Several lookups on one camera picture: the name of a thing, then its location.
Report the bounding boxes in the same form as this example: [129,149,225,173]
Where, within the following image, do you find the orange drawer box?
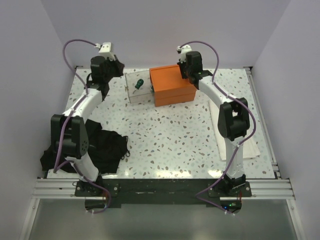
[149,64,197,107]

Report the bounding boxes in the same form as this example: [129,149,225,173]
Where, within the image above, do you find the clear plastic drawer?
[124,69,154,104]

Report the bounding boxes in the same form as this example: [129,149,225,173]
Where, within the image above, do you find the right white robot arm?
[177,46,250,197]

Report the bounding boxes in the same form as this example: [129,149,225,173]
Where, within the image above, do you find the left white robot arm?
[50,55,125,196]

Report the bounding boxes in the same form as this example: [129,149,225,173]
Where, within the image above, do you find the black cloth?
[40,119,130,174]

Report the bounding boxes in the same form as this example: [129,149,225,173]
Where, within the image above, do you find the white folded towel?
[208,100,261,161]

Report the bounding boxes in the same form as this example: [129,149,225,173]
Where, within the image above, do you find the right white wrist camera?
[176,44,192,63]

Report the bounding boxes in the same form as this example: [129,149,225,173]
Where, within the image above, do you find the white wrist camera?
[176,44,192,63]
[94,42,116,61]

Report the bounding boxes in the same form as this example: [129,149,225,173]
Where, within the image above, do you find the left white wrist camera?
[94,42,116,61]

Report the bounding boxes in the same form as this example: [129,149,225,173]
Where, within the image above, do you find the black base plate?
[74,177,252,213]

